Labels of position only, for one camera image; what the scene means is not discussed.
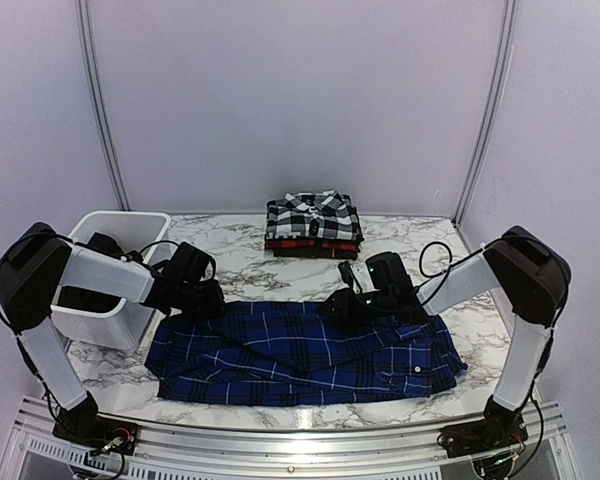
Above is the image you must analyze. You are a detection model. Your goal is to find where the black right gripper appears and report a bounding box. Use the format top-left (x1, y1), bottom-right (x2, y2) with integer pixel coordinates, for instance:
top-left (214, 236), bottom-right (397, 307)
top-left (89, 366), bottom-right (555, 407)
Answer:
top-left (316, 287), bottom-right (395, 326)

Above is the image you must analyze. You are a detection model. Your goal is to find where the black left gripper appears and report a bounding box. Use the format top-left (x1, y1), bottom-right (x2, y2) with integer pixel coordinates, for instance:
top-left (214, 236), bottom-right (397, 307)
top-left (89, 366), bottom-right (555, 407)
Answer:
top-left (176, 278), bottom-right (226, 322)

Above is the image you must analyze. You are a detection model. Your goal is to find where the blue plaid long sleeve shirt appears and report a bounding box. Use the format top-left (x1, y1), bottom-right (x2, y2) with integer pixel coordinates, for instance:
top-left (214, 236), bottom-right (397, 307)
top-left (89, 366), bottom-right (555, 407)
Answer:
top-left (145, 302), bottom-right (468, 407)

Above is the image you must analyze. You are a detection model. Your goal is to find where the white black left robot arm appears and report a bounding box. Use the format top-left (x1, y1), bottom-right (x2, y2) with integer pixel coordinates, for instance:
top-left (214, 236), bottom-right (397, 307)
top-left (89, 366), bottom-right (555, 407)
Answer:
top-left (0, 222), bottom-right (224, 453)

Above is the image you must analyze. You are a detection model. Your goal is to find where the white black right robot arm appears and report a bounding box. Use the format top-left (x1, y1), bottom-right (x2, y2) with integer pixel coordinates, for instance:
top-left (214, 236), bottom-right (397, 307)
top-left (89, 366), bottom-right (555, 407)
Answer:
top-left (318, 226), bottom-right (571, 458)

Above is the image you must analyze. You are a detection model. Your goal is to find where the red black folded shirt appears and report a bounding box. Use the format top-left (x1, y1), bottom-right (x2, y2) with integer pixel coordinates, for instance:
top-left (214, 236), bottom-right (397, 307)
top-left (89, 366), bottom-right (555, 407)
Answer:
top-left (264, 237), bottom-right (364, 260)

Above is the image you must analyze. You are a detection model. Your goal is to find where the white plastic bin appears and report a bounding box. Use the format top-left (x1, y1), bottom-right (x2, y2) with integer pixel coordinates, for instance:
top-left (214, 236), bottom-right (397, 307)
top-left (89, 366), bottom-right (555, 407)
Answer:
top-left (51, 210), bottom-right (174, 350)

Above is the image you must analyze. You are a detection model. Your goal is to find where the black white checked folded shirt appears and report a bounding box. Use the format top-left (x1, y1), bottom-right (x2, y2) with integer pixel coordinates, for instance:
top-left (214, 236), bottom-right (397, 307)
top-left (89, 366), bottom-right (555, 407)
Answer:
top-left (265, 190), bottom-right (363, 243)

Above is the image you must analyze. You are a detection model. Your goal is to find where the black garment in bin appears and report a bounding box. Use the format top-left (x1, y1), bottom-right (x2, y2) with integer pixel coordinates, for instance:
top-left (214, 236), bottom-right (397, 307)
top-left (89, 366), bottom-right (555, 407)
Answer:
top-left (56, 232), bottom-right (122, 314)

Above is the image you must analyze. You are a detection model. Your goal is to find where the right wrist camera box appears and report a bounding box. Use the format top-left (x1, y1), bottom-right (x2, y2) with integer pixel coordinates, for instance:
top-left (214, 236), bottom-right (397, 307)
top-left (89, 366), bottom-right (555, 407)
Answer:
top-left (338, 251), bottom-right (414, 296)

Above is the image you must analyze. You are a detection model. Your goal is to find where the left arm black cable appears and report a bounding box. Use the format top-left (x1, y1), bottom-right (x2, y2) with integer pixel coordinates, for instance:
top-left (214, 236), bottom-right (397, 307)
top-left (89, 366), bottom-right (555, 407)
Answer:
top-left (122, 239), bottom-right (181, 266)

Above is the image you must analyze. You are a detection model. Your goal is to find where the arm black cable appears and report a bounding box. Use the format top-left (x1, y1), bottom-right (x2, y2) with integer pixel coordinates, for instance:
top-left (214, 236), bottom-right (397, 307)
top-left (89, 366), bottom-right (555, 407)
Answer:
top-left (122, 239), bottom-right (181, 266)
top-left (417, 241), bottom-right (456, 281)

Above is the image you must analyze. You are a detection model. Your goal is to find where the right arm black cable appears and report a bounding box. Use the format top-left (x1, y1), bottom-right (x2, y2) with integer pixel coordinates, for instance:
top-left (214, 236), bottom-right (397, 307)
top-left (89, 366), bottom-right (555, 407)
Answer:
top-left (417, 241), bottom-right (456, 281)

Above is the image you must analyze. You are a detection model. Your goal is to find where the aluminium front rail frame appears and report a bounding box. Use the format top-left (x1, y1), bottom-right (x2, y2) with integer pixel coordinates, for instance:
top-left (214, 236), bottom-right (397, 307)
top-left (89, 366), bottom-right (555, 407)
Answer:
top-left (0, 397), bottom-right (584, 479)

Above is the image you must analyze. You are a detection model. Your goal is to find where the left aluminium wall post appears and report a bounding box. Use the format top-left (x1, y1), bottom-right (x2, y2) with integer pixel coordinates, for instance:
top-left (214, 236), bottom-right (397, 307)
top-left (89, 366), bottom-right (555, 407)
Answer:
top-left (75, 0), bottom-right (131, 211)

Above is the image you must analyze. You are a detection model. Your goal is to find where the aluminium wall post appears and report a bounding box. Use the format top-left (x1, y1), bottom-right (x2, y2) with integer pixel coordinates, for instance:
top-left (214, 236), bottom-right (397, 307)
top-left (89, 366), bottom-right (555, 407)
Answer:
top-left (452, 0), bottom-right (519, 227)
top-left (75, 0), bottom-right (131, 211)

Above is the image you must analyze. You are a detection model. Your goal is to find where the right aluminium wall post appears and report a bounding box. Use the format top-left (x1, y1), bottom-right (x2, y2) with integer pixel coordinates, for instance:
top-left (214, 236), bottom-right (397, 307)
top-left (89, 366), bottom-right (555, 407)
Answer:
top-left (452, 0), bottom-right (519, 227)

